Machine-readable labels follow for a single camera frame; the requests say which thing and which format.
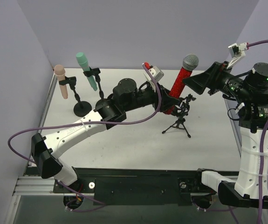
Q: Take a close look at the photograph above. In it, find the red glitter microphone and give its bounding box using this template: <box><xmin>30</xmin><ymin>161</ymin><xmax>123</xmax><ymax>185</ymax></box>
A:
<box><xmin>165</xmin><ymin>54</ymin><xmax>199</xmax><ymax>115</ymax></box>

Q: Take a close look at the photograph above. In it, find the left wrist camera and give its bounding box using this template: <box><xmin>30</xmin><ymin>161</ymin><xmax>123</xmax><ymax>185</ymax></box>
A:
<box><xmin>144</xmin><ymin>62</ymin><xmax>164</xmax><ymax>89</ymax></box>

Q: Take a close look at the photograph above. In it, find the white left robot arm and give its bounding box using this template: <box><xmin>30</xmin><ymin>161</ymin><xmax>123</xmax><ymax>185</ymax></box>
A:
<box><xmin>31</xmin><ymin>78</ymin><xmax>179</xmax><ymax>186</ymax></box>

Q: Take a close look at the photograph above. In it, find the aluminium rail frame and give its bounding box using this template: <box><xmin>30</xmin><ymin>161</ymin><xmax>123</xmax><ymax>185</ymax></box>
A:
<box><xmin>12</xmin><ymin>69</ymin><xmax>95</xmax><ymax>196</ymax></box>

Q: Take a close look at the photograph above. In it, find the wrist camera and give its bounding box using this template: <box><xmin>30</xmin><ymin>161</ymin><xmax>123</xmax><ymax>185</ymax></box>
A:
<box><xmin>144</xmin><ymin>62</ymin><xmax>164</xmax><ymax>89</ymax></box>
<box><xmin>227</xmin><ymin>42</ymin><xmax>248</xmax><ymax>69</ymax></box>

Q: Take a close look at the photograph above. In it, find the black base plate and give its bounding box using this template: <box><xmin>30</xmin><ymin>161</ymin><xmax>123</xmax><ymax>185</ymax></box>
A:
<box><xmin>54</xmin><ymin>168</ymin><xmax>216</xmax><ymax>206</ymax></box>

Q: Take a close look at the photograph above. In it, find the black clip mic stand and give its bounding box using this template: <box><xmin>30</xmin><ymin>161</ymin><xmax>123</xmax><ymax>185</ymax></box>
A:
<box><xmin>59</xmin><ymin>77</ymin><xmax>92</xmax><ymax>117</ymax></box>
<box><xmin>83</xmin><ymin>67</ymin><xmax>107</xmax><ymax>107</ymax></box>

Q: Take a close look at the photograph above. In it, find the black shock mount tripod stand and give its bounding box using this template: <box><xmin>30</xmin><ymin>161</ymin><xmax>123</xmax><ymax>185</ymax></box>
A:
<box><xmin>162</xmin><ymin>94</ymin><xmax>196</xmax><ymax>138</ymax></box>

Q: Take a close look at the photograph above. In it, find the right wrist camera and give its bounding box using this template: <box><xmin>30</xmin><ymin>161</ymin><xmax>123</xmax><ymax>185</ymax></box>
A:
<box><xmin>227</xmin><ymin>42</ymin><xmax>248</xmax><ymax>69</ymax></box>

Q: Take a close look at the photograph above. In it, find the mint green microphone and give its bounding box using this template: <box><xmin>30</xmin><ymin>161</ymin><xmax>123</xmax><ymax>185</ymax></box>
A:
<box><xmin>76</xmin><ymin>52</ymin><xmax>97</xmax><ymax>91</ymax></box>

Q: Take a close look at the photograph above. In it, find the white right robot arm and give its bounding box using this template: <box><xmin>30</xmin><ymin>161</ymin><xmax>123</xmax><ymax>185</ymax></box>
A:
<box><xmin>183</xmin><ymin>62</ymin><xmax>268</xmax><ymax>209</ymax></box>

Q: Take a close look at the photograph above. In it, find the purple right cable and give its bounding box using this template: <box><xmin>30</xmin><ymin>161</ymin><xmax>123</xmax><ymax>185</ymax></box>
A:
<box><xmin>247</xmin><ymin>39</ymin><xmax>268</xmax><ymax>224</ymax></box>

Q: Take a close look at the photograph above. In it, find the pink microphone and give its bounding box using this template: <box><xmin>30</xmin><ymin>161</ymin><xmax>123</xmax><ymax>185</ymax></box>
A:
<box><xmin>54</xmin><ymin>64</ymin><xmax>68</xmax><ymax>99</ymax></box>

